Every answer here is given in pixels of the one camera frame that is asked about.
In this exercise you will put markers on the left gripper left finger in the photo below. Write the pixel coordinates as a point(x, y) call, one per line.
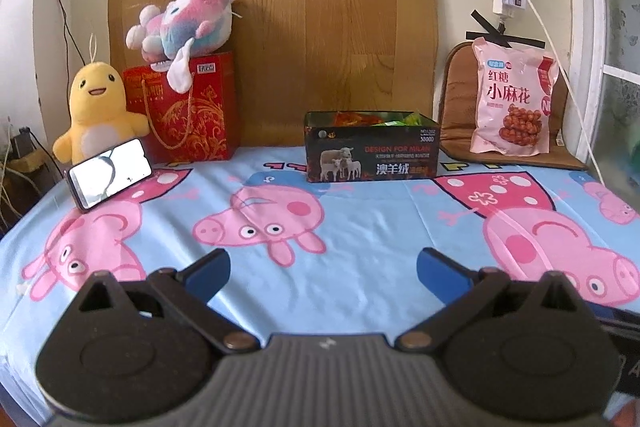
point(185, 296)

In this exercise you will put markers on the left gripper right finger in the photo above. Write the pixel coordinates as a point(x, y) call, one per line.
point(466, 294)

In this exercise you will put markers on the green candy packet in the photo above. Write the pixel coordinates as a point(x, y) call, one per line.
point(411, 120)

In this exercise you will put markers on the orange red snack bag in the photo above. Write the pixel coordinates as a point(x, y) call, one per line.
point(346, 118)

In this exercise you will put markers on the blue cartoon pig bedsheet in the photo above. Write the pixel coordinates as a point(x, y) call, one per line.
point(309, 258)

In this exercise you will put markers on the smartphone with white screen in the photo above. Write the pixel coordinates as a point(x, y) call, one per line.
point(99, 178)

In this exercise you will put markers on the red gift bag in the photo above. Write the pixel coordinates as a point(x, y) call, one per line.
point(199, 125)

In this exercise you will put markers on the brown seat cushion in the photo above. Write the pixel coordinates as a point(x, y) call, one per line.
point(457, 117)

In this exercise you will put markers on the black metal tin box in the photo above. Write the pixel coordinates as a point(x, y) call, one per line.
point(355, 154)

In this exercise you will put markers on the yellow duck plush toy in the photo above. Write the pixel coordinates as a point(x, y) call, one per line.
point(99, 118)

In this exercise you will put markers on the pink twisted-dough snack bag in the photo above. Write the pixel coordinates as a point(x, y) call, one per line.
point(514, 99)

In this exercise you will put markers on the pink blue plush toy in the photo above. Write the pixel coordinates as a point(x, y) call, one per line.
point(168, 39)

